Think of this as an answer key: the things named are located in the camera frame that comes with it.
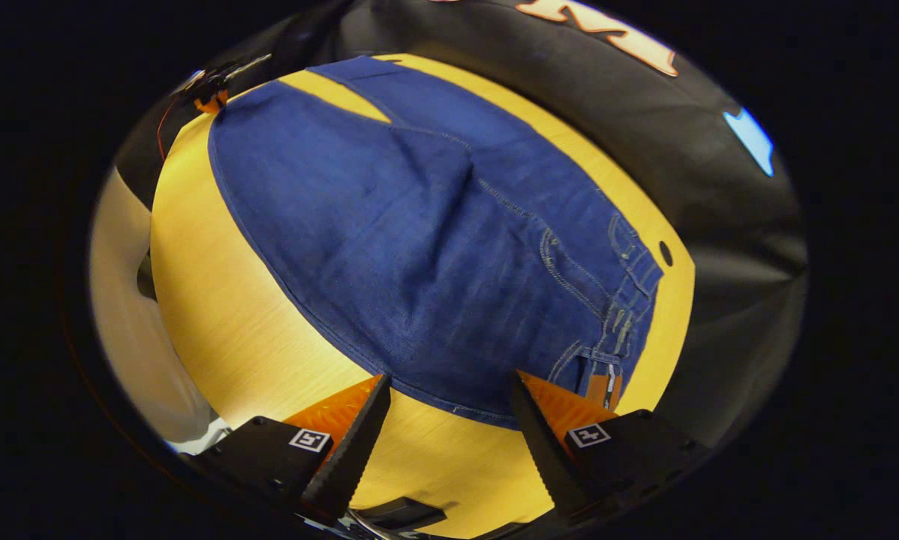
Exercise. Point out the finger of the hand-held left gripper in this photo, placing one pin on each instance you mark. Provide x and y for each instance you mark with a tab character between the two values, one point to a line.
211	102

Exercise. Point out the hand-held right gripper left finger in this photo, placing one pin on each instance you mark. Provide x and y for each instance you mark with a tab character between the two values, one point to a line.
348	450

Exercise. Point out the black backdrop cloth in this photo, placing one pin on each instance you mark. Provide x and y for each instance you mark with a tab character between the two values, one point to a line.
720	225

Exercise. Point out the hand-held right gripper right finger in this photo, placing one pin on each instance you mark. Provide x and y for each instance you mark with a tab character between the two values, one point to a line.
543	446

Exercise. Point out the blue denim jeans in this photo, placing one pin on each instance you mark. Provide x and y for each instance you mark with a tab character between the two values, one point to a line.
419	262

